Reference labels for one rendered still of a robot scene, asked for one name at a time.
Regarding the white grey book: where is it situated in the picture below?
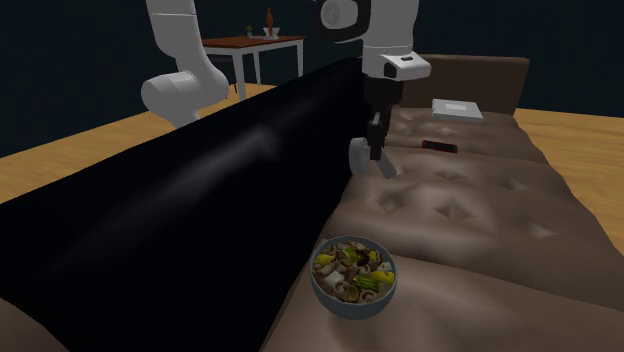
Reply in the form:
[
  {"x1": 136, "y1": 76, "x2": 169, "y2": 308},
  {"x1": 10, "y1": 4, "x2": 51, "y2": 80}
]
[{"x1": 431, "y1": 98, "x2": 485, "y2": 125}]

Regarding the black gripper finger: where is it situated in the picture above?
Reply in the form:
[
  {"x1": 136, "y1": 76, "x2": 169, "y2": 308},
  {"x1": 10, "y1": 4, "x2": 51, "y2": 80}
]
[{"x1": 366, "y1": 109, "x2": 393, "y2": 162}]

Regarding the brown tufted sofa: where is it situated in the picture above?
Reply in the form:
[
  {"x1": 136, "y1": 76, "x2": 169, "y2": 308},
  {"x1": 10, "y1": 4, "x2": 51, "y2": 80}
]
[{"x1": 0, "y1": 53, "x2": 624, "y2": 352}]

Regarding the brown-topped white-legged table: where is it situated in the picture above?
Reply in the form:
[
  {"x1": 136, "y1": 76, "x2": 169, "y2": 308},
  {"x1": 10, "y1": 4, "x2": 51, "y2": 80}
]
[{"x1": 200, "y1": 6, "x2": 308, "y2": 102}]

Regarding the grey bowl of mixed food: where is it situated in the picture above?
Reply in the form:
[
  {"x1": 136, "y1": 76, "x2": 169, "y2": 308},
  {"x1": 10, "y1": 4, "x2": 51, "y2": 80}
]
[{"x1": 309, "y1": 235, "x2": 399, "y2": 321}]

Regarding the grey round-headed tool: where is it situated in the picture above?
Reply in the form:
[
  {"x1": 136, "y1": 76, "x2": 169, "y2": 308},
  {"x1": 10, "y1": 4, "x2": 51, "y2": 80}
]
[{"x1": 347, "y1": 136, "x2": 400, "y2": 180}]

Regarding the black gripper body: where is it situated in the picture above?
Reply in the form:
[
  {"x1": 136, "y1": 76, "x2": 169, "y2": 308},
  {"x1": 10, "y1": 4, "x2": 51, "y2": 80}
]
[{"x1": 362, "y1": 75, "x2": 405, "y2": 117}]

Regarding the red black remote control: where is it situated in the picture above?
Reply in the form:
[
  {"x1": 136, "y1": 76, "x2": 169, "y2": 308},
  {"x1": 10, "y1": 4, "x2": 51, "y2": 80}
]
[{"x1": 421, "y1": 139, "x2": 460, "y2": 155}]

